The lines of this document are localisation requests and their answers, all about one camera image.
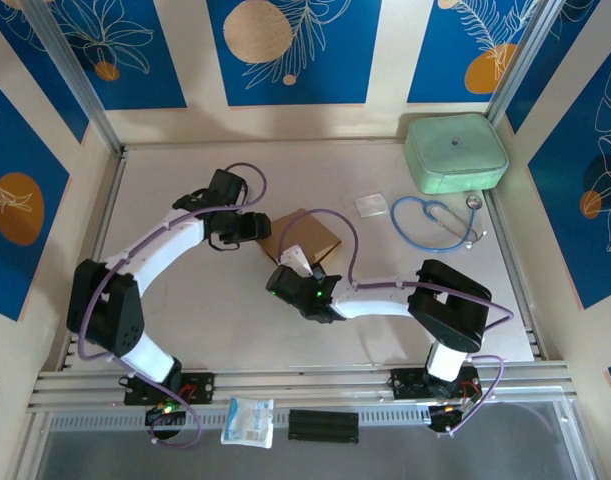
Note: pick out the brown cardboard paper box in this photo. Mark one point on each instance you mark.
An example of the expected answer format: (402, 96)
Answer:
(305, 232)

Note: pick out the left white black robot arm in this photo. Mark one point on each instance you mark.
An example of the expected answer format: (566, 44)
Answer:
(160, 250)

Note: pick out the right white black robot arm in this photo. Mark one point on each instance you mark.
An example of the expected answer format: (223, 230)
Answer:
(450, 310)

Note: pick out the small clear plastic packet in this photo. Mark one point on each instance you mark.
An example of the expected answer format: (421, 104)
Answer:
(371, 205)

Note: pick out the black ribbed block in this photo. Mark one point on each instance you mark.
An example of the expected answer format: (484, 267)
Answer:
(322, 426)

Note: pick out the white plastic pouch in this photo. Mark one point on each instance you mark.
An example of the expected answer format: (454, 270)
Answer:
(247, 422)

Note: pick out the blue stethoscope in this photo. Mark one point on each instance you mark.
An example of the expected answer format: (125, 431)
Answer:
(474, 201)

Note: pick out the black connector board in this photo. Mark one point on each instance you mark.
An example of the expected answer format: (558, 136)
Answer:
(165, 420)
(445, 422)

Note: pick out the mint green zip case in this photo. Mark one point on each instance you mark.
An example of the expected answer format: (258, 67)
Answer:
(455, 150)

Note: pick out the grey metal panel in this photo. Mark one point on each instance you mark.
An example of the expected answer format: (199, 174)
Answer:
(435, 460)

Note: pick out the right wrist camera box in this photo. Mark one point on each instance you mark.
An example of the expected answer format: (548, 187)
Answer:
(297, 260)

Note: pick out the aluminium table frame rail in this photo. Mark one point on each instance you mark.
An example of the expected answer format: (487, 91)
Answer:
(305, 385)

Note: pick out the aluminium side rail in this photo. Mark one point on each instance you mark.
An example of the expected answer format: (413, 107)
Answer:
(110, 200)
(517, 280)

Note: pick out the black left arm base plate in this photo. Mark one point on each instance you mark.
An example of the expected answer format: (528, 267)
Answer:
(200, 387)

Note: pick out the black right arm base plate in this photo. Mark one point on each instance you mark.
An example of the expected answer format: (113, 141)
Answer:
(405, 382)

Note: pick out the aluminium frame post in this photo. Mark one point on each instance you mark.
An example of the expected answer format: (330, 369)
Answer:
(522, 60)
(70, 70)

